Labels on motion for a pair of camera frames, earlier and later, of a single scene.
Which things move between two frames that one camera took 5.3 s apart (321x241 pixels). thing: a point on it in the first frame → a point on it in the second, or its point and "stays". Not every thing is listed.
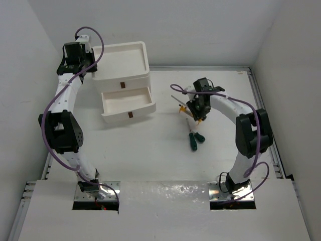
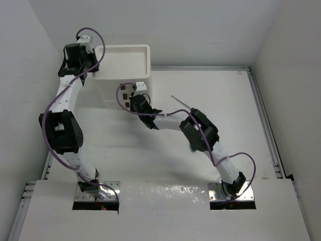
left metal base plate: x=81 y=196 stays
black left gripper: x=89 y=55 stays
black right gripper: x=197 y=114 → x=132 y=107
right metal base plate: x=215 y=194 stays
